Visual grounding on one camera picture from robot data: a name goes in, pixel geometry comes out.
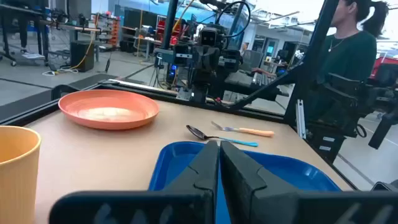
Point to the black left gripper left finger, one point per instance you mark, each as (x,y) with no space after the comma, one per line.
(199,174)

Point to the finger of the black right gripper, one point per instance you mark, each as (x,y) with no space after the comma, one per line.
(213,67)
(200,67)

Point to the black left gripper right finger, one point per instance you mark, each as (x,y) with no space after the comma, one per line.
(242,180)

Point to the blue plastic tray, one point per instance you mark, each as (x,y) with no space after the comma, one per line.
(280,169)

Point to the orange plastic plate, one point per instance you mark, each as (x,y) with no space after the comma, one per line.
(109,105)

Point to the yellow plastic cup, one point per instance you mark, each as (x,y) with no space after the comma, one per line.
(18,174)

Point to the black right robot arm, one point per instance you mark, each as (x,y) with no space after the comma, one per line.
(202,90)

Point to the black machine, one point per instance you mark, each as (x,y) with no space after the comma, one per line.
(342,99)

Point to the black floor cabinet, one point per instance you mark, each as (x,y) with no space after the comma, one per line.
(81,56)

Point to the person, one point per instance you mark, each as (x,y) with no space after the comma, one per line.
(351,56)

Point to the red bin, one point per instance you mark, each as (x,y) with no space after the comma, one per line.
(385,68)

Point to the black workbench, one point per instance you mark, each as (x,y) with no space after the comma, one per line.
(4,37)

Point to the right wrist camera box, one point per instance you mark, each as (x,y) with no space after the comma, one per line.
(209,37)

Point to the silver aluminium bracket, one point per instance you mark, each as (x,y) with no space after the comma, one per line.
(300,119)

